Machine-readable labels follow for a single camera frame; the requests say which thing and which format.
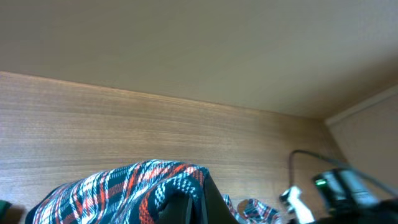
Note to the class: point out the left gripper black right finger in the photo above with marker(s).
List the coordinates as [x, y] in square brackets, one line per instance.
[214, 208]

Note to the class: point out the folded dark green garment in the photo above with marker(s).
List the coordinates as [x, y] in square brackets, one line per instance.
[4, 207]

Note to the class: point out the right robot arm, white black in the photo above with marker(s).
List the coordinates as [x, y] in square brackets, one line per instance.
[346, 198]

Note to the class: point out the plaid shirt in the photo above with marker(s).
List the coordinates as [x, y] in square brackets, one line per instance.
[136, 193]

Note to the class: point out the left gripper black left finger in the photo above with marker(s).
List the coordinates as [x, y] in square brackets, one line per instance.
[178, 210]

